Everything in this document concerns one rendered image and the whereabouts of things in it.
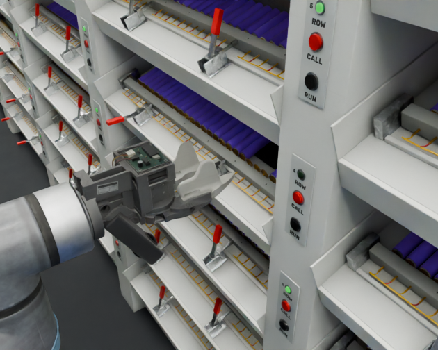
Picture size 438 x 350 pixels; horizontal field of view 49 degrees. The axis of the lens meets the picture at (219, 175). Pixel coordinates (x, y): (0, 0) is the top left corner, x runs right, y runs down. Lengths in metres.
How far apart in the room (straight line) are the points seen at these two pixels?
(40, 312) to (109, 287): 1.06
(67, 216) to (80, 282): 1.16
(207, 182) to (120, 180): 0.12
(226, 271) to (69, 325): 0.78
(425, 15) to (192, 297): 0.86
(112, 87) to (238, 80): 0.51
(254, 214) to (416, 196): 0.32
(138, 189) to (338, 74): 0.27
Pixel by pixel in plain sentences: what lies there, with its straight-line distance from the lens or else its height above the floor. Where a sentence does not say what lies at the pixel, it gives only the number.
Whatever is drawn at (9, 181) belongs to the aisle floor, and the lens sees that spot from 2.32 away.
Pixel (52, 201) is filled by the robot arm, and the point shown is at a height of 0.87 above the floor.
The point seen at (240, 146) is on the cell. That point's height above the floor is 0.78.
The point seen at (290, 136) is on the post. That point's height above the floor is 0.92.
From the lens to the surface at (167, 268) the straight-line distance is 1.23.
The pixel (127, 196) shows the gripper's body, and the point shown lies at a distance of 0.62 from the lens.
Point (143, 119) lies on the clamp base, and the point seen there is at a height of 0.74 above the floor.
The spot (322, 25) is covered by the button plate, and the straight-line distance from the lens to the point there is 0.51.
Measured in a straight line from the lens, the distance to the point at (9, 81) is 2.42.
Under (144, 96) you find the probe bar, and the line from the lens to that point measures 1.06.
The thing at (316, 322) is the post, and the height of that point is 0.65.
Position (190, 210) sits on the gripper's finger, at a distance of 0.64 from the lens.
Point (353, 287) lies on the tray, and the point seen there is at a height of 0.74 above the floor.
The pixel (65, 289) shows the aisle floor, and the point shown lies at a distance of 1.73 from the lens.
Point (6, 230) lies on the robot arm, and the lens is 0.57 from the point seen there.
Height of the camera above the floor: 1.20
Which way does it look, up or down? 34 degrees down
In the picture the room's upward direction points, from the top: straight up
